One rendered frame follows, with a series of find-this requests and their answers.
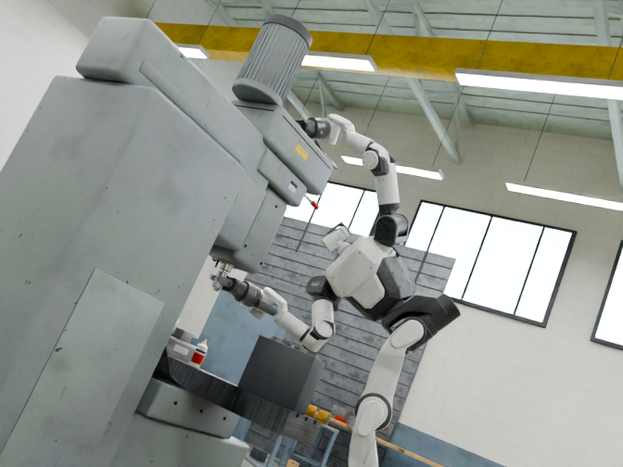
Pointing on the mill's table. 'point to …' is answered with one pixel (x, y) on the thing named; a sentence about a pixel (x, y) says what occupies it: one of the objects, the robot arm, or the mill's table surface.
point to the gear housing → (281, 179)
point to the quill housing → (274, 209)
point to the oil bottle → (198, 354)
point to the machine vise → (180, 349)
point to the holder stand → (282, 373)
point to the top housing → (288, 143)
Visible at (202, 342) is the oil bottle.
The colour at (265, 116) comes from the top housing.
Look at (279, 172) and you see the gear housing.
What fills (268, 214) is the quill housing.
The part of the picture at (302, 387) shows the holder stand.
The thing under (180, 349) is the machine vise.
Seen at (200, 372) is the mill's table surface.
